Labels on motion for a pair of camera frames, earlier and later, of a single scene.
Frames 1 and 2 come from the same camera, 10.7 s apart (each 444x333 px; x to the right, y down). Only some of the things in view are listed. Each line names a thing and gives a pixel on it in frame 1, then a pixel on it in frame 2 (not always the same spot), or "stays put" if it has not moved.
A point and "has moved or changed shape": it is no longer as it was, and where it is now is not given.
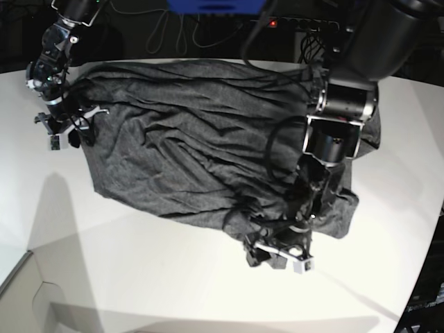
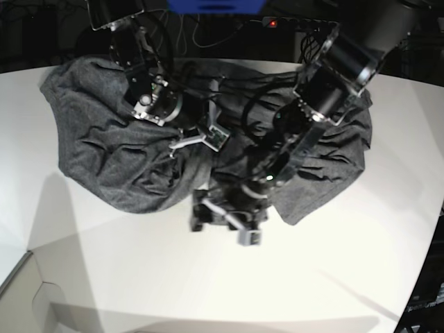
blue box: [216, 7] stays put
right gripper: [293, 247] → [243, 207]
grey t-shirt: [219, 142] has moved or changed shape
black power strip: [301, 24] stays put
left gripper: [64, 118] → [197, 117]
